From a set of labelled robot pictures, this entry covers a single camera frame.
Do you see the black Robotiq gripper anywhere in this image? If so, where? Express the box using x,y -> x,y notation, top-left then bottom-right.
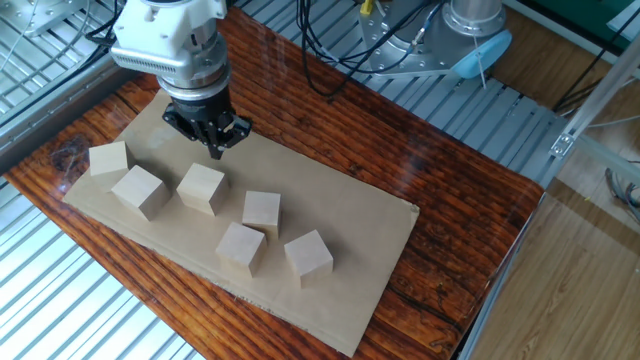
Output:
161,88 -> 254,161

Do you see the light wooden cube block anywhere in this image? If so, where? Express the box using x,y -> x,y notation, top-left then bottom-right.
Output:
283,229 -> 335,290
241,190 -> 283,241
214,221 -> 269,279
110,164 -> 172,222
175,162 -> 231,217
88,140 -> 134,191

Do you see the silver wrist coupling flange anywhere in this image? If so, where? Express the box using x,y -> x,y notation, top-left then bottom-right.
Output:
157,32 -> 232,101

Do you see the silver vented wrist box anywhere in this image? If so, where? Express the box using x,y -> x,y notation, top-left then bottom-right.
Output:
109,42 -> 199,77

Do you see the brown cardboard sheet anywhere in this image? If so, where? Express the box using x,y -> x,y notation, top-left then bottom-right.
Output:
62,88 -> 421,359

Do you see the silver perforated plate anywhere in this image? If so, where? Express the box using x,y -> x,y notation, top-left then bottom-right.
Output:
0,0 -> 90,39

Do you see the glossy dark wooden board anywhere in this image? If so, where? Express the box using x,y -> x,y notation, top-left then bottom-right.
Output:
2,7 -> 546,360

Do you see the white zip tie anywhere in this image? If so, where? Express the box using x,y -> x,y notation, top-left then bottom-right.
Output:
472,37 -> 487,91

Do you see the white plastic wrist bracket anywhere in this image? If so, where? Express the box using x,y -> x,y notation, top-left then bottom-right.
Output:
110,0 -> 229,56

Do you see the black cable bundle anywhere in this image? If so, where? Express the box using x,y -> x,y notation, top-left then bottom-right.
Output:
0,0 -> 126,129

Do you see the cable with silver connector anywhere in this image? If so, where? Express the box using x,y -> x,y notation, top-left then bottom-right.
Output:
409,0 -> 449,51

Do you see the aluminium frame bar with bracket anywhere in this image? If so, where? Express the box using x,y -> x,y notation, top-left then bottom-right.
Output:
548,32 -> 640,161

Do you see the grey cable bundle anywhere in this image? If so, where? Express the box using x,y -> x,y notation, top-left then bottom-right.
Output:
603,167 -> 640,226

